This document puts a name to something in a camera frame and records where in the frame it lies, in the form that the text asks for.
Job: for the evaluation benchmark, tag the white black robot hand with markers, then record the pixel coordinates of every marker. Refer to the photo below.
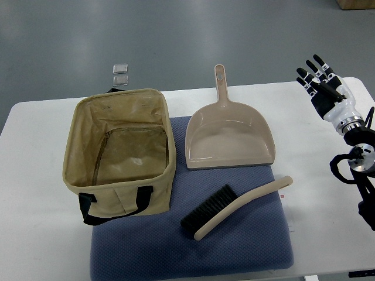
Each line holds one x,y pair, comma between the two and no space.
332,99

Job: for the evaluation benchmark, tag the pink hand broom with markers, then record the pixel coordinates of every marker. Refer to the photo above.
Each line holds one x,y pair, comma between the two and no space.
222,204

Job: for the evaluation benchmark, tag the yellow fabric bag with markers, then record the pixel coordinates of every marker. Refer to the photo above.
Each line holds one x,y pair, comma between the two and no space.
120,157

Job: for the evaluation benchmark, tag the cardboard box corner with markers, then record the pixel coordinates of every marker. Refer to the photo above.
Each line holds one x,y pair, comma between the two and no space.
356,4

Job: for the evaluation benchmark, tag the pink dustpan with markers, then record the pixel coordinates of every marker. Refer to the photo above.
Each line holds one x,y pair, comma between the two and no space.
227,133

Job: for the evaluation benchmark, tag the upper metal floor plate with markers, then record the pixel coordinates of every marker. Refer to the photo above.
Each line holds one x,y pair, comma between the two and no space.
120,68

